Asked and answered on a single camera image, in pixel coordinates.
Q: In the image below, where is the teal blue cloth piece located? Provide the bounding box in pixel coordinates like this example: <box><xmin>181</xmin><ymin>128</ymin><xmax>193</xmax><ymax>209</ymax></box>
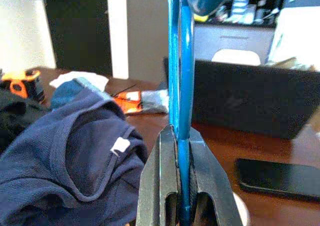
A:
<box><xmin>49</xmin><ymin>77</ymin><xmax>111</xmax><ymax>109</ymax></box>

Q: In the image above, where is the blue plastic hanger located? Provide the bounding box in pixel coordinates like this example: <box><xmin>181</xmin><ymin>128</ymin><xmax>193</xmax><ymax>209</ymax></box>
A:
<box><xmin>167</xmin><ymin>0</ymin><xmax>235</xmax><ymax>226</ymax></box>

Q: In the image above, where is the navy garment with white tag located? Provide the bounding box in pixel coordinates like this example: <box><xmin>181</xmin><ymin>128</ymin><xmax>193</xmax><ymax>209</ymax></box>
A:
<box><xmin>0</xmin><ymin>85</ymin><xmax>151</xmax><ymax>226</ymax></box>

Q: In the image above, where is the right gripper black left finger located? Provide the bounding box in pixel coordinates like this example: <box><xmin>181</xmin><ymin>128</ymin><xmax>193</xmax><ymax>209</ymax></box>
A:
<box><xmin>136</xmin><ymin>124</ymin><xmax>181</xmax><ymax>226</ymax></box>

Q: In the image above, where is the black printed t-shirt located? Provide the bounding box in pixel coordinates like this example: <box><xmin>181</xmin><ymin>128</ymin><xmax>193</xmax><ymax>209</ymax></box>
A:
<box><xmin>0</xmin><ymin>87</ymin><xmax>51</xmax><ymax>154</ymax></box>

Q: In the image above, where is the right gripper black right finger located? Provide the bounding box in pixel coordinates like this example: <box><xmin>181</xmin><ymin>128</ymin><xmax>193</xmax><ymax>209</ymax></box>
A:
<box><xmin>186</xmin><ymin>129</ymin><xmax>245</xmax><ymax>226</ymax></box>

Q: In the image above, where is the grey drawer cabinet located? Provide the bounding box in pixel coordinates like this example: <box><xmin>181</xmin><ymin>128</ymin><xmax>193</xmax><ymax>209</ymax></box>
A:
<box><xmin>193</xmin><ymin>23</ymin><xmax>278</xmax><ymax>65</ymax></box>

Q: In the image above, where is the orange black tool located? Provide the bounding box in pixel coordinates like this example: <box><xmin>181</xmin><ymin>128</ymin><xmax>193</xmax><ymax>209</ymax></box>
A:
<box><xmin>0</xmin><ymin>69</ymin><xmax>46</xmax><ymax>104</ymax></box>

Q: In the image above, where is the black smartphone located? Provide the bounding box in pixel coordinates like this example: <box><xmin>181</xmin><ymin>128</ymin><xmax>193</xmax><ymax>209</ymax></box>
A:
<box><xmin>234</xmin><ymin>157</ymin><xmax>320</xmax><ymax>202</ymax></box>

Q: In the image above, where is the white box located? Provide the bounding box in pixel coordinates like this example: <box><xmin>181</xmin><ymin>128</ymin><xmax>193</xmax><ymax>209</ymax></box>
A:
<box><xmin>268</xmin><ymin>5</ymin><xmax>320</xmax><ymax>65</ymax></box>

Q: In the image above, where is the orange white packet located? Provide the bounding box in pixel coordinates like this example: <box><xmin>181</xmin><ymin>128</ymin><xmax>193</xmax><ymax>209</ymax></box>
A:
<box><xmin>113</xmin><ymin>90</ymin><xmax>144</xmax><ymax>116</ymax></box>

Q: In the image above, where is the grey packet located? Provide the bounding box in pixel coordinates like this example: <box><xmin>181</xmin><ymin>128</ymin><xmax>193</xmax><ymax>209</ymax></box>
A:
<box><xmin>139</xmin><ymin>89</ymin><xmax>171</xmax><ymax>115</ymax></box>

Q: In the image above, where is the white rounded object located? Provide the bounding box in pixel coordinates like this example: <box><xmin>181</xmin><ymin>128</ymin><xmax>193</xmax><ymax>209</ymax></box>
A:
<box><xmin>211</xmin><ymin>48</ymin><xmax>261</xmax><ymax>67</ymax></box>

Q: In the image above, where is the white cloth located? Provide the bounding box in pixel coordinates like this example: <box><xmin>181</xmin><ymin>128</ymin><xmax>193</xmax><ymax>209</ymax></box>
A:
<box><xmin>49</xmin><ymin>70</ymin><xmax>110</xmax><ymax>90</ymax></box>

